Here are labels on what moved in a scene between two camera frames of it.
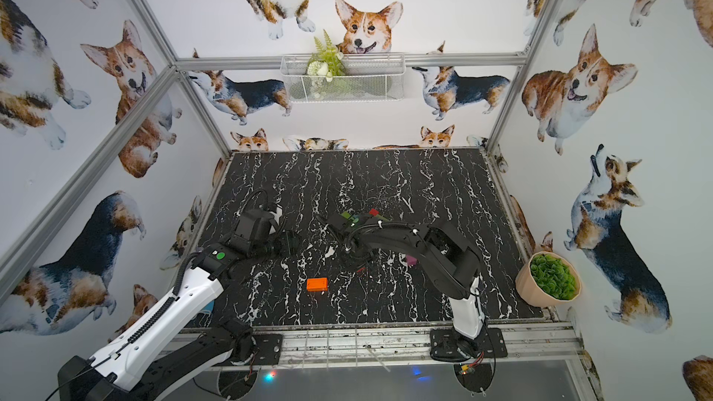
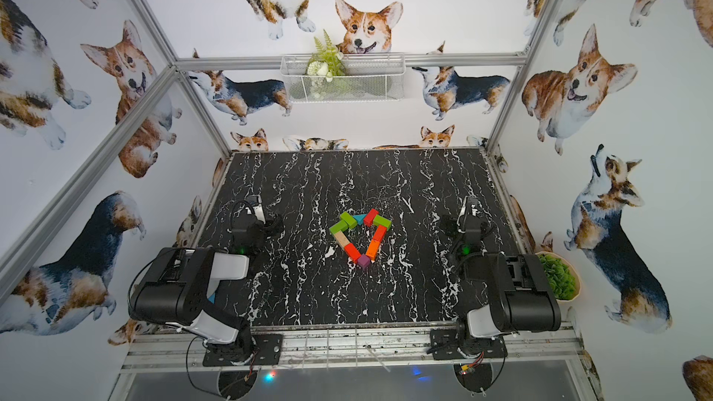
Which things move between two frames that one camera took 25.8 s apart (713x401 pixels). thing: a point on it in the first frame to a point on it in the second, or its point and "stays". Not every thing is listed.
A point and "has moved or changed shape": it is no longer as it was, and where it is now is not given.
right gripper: x=356 y=265 to x=453 y=224
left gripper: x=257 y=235 to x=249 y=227
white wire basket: x=368 y=78 stays
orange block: x=317 y=284 has moved or changed shape
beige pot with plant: x=548 y=279 stays
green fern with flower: x=327 y=59 stays
